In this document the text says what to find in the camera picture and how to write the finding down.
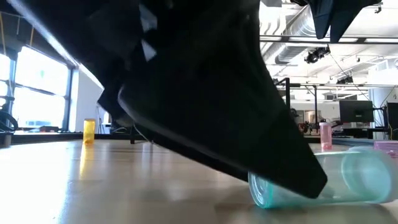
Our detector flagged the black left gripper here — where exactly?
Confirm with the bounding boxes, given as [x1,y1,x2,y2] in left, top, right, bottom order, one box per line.
[90,0,150,122]

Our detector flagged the amber pill bottle white cap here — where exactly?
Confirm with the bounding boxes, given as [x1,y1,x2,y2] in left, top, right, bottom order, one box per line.
[83,118,96,145]

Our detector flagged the pink pill bottle white cap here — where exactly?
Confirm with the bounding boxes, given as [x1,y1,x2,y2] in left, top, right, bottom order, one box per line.
[319,122,333,151]

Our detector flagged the purple pill bottle white cap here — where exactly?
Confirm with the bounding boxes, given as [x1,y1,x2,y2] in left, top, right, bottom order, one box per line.
[373,140,398,158]

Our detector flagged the teal pill bottle white cap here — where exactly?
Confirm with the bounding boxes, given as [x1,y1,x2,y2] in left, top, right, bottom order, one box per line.
[248,146,398,210]

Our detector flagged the overhead light bar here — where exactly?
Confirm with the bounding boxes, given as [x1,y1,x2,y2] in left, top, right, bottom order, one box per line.
[259,34,398,44]

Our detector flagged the black ceiling-mounted device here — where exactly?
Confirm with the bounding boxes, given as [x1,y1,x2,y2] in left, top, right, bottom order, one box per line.
[336,75,354,85]
[303,45,331,65]

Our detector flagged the large glass window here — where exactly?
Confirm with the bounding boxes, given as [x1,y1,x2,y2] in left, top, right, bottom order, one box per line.
[0,46,75,131]

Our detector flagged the black computer monitor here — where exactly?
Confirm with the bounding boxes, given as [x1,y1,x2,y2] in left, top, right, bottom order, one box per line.
[386,101,398,141]
[339,100,375,123]

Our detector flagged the wooden shelf black metal frame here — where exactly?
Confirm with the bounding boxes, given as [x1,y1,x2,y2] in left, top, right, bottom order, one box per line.
[129,77,292,146]

